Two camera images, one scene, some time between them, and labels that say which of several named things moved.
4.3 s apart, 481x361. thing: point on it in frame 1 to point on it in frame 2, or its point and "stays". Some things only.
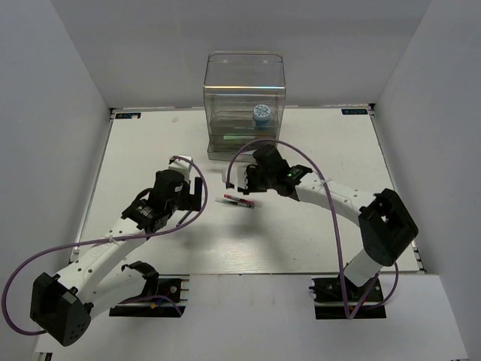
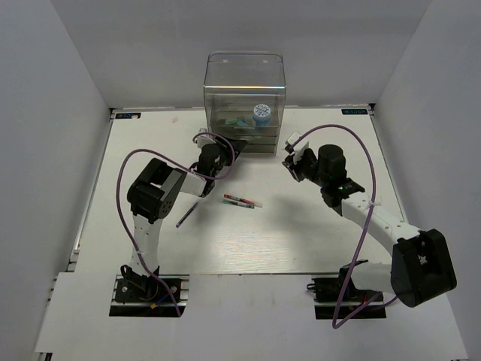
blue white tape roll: [261, 113] stays
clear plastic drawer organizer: [244, 94] stays
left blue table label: [127, 115] stays
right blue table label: [354, 111] stays
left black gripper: [192, 201] to [227, 150]
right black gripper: [250, 187] to [294, 162]
